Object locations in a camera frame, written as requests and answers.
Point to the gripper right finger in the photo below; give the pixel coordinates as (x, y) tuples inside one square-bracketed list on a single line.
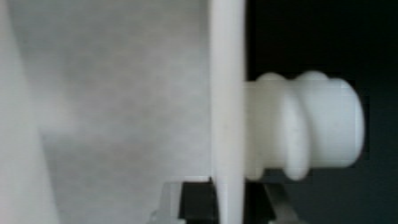
[(267, 207)]

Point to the white cabinet door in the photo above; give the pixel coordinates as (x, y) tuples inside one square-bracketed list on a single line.
[(134, 115)]

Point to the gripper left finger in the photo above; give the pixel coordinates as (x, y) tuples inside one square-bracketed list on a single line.
[(187, 204)]

